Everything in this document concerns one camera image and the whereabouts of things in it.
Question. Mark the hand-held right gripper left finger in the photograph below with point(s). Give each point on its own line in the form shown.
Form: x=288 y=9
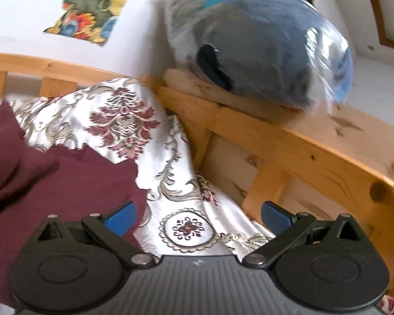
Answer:
x=120 y=220

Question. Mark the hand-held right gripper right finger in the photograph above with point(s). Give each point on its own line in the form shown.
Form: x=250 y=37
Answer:
x=277 y=218

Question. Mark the maroon long-sleeved top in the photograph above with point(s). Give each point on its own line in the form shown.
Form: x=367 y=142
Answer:
x=62 y=183

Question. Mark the clear plastic bag of clothes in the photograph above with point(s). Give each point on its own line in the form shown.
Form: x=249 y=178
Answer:
x=262 y=49

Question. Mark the white floral blanket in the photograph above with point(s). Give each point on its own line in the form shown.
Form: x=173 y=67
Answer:
x=170 y=157

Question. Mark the wooden bed frame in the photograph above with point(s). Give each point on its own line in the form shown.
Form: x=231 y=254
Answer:
x=315 y=157

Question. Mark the landscape wall poster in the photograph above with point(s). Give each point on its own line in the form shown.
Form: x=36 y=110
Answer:
x=92 y=6

